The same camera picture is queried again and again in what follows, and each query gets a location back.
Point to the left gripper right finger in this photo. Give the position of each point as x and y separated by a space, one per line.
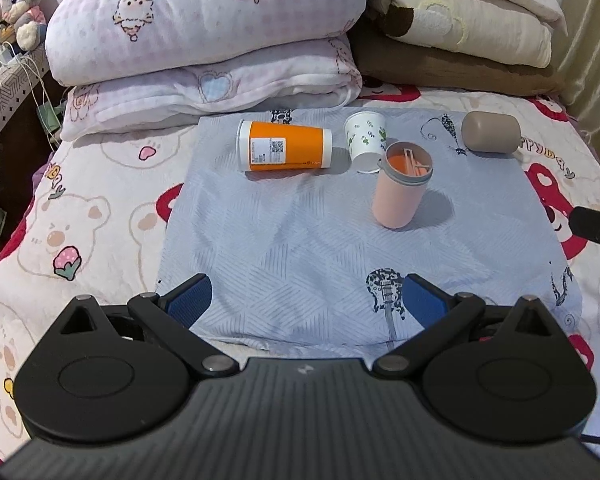
498 374

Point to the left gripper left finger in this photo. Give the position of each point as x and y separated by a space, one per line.
107 374

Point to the pink cup grey rim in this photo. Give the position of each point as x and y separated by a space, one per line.
404 173

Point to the beige brown cup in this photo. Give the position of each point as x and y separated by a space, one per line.
494 133

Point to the white leaf-print paper cup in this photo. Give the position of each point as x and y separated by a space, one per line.
366 137

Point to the orange and white cup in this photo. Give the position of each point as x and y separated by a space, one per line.
265 146

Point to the bear print bed sheet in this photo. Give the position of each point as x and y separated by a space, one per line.
98 219

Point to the light blue patterned cloth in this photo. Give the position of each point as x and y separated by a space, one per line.
298 264

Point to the cream embroidered folded blanket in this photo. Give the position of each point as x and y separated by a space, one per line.
510 32

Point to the patterned cloth side table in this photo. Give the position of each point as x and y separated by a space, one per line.
18 80

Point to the folded pink white blanket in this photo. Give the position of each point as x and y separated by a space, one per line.
306 74

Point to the pink floral pillow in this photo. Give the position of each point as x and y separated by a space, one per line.
90 41

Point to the grey bunny plush toy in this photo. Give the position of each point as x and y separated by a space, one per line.
28 21

